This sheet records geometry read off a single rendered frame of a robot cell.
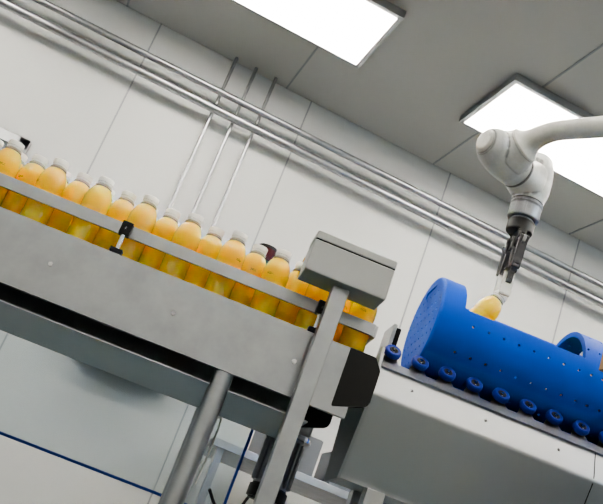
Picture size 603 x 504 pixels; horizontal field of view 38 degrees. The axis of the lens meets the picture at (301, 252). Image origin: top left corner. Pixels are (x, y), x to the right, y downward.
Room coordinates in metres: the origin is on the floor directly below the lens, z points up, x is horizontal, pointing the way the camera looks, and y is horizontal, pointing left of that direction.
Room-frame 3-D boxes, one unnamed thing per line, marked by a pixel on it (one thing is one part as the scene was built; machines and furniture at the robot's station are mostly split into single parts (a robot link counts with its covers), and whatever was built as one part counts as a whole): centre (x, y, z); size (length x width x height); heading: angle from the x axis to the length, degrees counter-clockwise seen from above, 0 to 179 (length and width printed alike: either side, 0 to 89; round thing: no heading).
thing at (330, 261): (1.93, -0.12, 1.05); 0.20 x 0.10 x 0.10; 93
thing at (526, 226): (2.19, -0.55, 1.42); 0.08 x 0.07 x 0.09; 3
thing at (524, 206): (2.19, -0.55, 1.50); 0.09 x 0.09 x 0.06
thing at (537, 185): (2.18, -0.54, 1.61); 0.13 x 0.11 x 0.16; 126
